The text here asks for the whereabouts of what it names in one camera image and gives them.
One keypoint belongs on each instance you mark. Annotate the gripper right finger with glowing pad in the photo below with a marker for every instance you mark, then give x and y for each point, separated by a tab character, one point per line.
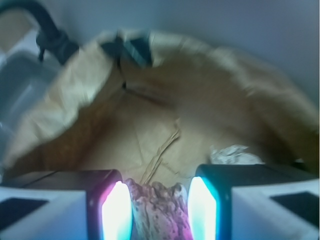
253	202

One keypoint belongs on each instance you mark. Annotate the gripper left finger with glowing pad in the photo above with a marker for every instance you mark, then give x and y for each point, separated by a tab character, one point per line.
66	205

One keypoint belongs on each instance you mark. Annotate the brown wood chip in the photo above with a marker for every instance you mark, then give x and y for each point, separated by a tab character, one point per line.
159	212

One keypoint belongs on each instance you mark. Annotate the crumpled white paper wad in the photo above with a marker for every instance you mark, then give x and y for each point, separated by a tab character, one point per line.
233	155

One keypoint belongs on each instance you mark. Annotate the brown paper bag tray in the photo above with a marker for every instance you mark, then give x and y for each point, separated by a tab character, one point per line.
158	123

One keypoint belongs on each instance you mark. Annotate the white plastic tray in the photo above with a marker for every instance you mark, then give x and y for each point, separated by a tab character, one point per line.
23	81

